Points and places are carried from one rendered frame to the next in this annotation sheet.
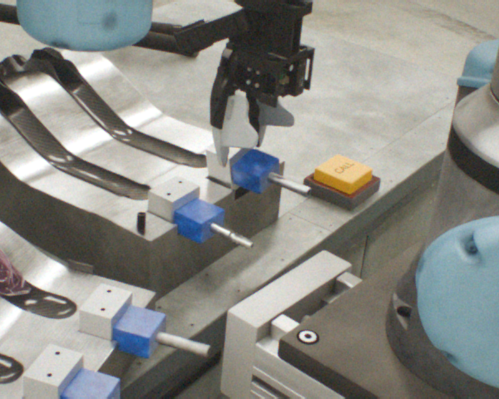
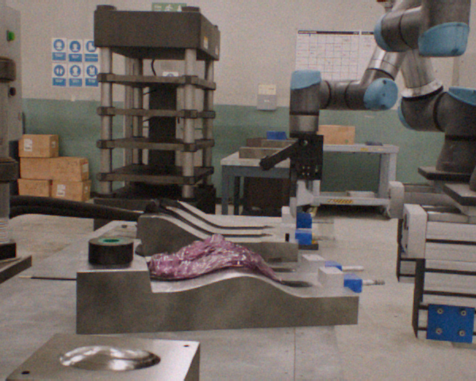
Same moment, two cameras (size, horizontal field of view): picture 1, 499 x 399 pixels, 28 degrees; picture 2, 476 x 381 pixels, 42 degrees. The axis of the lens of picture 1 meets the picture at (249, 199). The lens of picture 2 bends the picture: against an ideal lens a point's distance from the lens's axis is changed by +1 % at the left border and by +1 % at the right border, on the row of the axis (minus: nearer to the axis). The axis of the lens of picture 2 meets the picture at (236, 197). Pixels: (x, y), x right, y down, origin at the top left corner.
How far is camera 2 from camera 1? 0.97 m
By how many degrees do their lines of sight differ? 35
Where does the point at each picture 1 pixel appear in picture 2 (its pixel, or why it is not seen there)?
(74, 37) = (460, 46)
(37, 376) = (332, 272)
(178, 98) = not seen: hidden behind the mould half
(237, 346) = (416, 228)
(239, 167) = (300, 217)
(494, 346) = not seen: outside the picture
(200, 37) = (276, 159)
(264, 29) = (307, 148)
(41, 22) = (450, 42)
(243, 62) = (302, 163)
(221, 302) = not seen: hidden behind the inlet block
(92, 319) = (315, 263)
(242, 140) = (306, 200)
